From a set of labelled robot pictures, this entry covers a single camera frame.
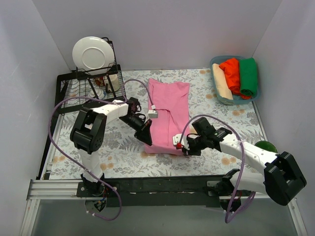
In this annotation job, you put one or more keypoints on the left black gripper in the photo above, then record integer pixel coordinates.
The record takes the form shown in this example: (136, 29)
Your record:
(144, 129)

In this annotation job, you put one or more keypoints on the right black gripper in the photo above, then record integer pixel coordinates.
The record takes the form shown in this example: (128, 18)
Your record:
(188, 146)

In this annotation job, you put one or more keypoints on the pink t shirt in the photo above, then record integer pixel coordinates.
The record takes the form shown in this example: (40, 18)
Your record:
(172, 105)

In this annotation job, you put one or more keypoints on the floral green-inside mug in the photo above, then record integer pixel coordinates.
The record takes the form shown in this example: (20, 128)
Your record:
(265, 145)

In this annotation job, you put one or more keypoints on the clear blue plastic bin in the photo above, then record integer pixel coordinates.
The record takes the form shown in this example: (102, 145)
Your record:
(237, 100)

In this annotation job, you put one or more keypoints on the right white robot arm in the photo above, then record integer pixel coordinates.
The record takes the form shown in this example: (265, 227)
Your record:
(270, 173)

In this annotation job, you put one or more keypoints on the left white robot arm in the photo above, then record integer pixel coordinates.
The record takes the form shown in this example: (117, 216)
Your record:
(88, 135)

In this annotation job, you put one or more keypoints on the floral patterned table mat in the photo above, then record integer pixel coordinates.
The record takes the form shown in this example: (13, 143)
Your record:
(122, 155)

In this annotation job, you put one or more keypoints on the beige rolled t shirt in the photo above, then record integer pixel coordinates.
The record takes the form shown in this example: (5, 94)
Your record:
(220, 81)

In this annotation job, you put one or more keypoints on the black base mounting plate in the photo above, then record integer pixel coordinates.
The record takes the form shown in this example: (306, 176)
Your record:
(170, 191)

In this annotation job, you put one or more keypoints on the cream ceramic cup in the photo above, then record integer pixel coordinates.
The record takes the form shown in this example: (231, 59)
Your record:
(115, 81)

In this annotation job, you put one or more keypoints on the orange rolled t shirt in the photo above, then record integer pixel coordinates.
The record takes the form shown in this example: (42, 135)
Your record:
(232, 76)

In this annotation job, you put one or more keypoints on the green rolled t shirt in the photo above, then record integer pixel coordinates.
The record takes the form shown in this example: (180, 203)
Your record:
(248, 77)

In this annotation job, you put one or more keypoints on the white round plate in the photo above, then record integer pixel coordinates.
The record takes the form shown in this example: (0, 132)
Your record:
(93, 55)

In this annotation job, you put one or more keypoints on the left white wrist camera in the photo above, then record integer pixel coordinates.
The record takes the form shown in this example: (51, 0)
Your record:
(152, 112)

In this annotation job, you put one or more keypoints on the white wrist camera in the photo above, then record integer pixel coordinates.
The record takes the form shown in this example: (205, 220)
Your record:
(152, 112)
(178, 141)

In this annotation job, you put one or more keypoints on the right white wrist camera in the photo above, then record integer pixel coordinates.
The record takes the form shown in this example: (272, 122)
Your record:
(178, 141)

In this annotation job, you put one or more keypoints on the black wire dish rack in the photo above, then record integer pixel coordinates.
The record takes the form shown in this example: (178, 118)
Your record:
(76, 84)

